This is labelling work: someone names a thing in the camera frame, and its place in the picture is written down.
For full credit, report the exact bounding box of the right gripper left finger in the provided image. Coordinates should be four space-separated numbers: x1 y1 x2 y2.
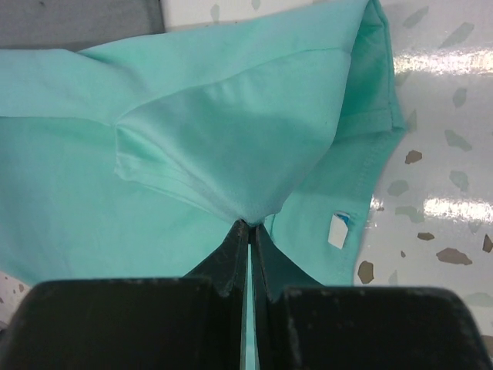
1 220 249 369

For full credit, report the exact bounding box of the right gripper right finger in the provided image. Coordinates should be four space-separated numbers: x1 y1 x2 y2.
250 225 492 369

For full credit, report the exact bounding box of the teal t shirt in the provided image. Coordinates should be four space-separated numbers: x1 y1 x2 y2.
0 0 407 370

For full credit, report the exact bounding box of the folded grey shirt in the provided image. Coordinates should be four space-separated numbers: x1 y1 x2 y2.
1 0 165 51

